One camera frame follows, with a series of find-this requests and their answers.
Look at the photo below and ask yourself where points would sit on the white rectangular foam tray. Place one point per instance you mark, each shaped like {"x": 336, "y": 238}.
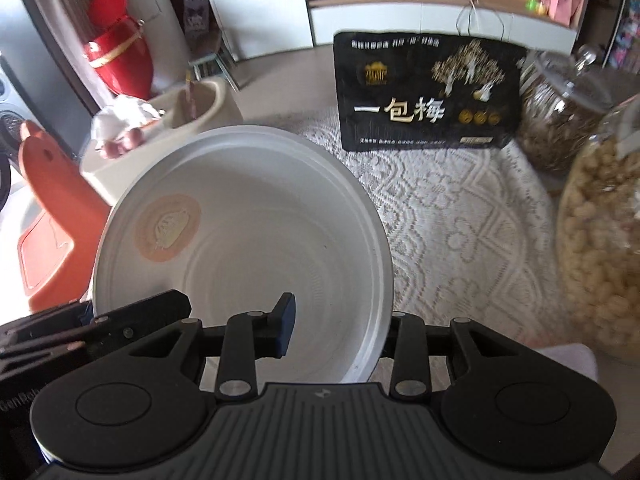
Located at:
{"x": 577, "y": 357}

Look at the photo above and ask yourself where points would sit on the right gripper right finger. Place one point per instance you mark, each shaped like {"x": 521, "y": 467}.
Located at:
{"x": 410, "y": 343}

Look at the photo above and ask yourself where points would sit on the glass jar of peanuts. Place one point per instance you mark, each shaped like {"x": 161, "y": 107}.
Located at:
{"x": 597, "y": 235}

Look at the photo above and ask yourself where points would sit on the pink egg-shaped toy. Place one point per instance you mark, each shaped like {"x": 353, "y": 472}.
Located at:
{"x": 123, "y": 144}

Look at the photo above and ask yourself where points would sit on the glass jar of dark seeds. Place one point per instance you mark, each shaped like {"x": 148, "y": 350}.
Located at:
{"x": 563, "y": 98}

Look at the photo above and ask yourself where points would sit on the white lace tablecloth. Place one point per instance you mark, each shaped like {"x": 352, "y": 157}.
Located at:
{"x": 471, "y": 232}

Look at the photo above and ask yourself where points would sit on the red vase gold band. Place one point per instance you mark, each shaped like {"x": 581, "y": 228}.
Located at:
{"x": 119, "y": 53}

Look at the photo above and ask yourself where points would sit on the white paper bowl orange print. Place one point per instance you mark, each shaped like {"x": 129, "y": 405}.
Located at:
{"x": 237, "y": 217}

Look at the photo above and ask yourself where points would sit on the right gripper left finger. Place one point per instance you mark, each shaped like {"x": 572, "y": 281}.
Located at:
{"x": 246, "y": 338}

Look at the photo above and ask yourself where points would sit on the black snack bag gold text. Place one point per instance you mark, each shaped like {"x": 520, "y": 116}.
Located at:
{"x": 410, "y": 91}

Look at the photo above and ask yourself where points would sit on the cream plastic organizer box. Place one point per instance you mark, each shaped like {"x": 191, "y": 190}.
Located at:
{"x": 167, "y": 122}

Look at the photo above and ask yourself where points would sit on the orange plastic chair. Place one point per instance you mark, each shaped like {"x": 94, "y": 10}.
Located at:
{"x": 56, "y": 252}

